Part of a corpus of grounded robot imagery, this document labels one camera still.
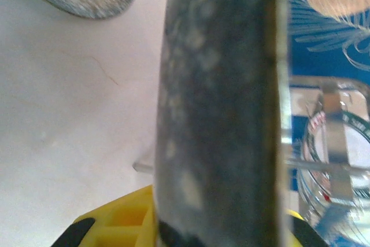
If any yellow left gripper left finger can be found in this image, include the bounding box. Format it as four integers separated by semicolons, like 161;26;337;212
50;185;158;247

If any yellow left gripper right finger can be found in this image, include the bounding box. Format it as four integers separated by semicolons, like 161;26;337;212
286;209;329;247

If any green rim white plate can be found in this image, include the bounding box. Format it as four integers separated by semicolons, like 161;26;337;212
299;109;370;219

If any steel wire dish rack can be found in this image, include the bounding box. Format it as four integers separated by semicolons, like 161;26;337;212
132;75;370;222

